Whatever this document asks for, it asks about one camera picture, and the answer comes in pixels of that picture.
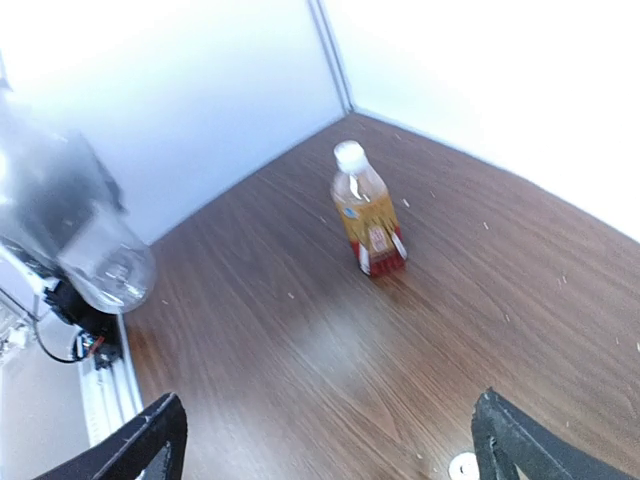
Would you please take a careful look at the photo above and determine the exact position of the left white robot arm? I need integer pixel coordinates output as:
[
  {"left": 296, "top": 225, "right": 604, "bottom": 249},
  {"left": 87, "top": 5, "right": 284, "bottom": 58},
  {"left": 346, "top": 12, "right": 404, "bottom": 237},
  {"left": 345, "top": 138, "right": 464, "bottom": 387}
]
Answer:
[{"left": 1, "top": 125, "right": 153, "bottom": 337}]

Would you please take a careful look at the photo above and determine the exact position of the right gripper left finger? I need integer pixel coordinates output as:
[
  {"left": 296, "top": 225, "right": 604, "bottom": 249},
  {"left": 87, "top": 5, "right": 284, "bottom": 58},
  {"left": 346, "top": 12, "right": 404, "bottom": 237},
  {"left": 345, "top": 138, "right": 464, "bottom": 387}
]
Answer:
[{"left": 40, "top": 393, "right": 188, "bottom": 479}]

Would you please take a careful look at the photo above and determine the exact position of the white flip bottle cap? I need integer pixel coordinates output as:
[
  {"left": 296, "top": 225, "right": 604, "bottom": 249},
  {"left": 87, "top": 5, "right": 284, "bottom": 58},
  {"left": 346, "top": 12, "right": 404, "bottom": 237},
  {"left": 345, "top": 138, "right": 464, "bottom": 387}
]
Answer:
[{"left": 448, "top": 452, "right": 480, "bottom": 480}]

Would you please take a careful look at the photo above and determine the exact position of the clear plastic bottle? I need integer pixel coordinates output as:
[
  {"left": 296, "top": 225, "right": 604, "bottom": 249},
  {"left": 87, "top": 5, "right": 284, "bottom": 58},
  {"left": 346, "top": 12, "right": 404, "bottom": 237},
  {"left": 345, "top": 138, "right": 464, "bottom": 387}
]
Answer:
[{"left": 56, "top": 203, "right": 156, "bottom": 314}]

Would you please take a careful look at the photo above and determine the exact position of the amber tea bottle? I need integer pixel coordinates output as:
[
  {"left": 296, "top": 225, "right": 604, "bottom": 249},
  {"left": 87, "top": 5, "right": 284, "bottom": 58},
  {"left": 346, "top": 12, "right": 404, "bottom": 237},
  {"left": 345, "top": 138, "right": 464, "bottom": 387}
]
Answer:
[{"left": 331, "top": 162, "right": 407, "bottom": 277}]

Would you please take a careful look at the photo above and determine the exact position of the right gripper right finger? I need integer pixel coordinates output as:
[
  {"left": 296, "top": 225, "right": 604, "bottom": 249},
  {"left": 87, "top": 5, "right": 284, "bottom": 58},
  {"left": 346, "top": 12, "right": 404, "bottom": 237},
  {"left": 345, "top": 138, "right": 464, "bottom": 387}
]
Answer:
[{"left": 472, "top": 389, "right": 630, "bottom": 480}]

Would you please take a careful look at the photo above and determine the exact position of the left aluminium frame post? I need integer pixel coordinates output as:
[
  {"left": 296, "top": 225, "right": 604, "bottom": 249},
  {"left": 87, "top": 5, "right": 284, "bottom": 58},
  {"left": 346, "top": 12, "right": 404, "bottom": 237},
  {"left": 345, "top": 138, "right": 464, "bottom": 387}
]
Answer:
[{"left": 307, "top": 0, "right": 355, "bottom": 115}]

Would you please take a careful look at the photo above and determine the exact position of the white tea bottle cap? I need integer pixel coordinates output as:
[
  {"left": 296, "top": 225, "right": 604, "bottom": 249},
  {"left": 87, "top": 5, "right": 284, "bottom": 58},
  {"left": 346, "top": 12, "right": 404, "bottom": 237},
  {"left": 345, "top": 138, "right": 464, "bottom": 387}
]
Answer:
[{"left": 333, "top": 140, "right": 369, "bottom": 175}]

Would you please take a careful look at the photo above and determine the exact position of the front aluminium rail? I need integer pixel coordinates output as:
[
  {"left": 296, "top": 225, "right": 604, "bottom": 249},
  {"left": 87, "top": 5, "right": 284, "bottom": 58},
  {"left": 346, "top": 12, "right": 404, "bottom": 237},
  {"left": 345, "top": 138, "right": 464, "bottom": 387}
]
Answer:
[{"left": 78, "top": 315, "right": 143, "bottom": 447}]

